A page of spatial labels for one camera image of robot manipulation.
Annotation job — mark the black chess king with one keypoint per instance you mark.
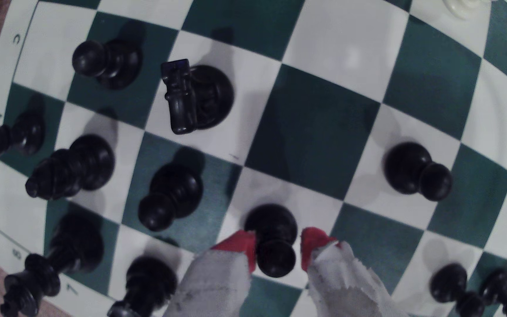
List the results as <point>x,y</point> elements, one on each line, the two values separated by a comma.
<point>73,246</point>

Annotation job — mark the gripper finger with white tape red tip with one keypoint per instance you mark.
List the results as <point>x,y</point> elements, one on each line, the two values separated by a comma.
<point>214,286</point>
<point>341,286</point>

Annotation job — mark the black chess knight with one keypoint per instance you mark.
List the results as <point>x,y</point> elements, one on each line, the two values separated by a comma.
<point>209,97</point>

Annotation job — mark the white chess pawn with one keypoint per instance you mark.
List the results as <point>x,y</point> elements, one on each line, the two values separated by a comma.
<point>460,6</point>

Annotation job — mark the green white chessboard mat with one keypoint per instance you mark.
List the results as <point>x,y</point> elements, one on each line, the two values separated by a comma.
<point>346,48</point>

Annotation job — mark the black chess pawn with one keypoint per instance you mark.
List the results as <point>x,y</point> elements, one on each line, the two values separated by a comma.
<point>24,134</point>
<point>449,279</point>
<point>407,167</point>
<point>174,189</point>
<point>273,229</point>
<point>117,66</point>
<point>496,281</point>

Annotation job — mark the black chess bishop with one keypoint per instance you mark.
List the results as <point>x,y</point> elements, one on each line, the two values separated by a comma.
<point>86,163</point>

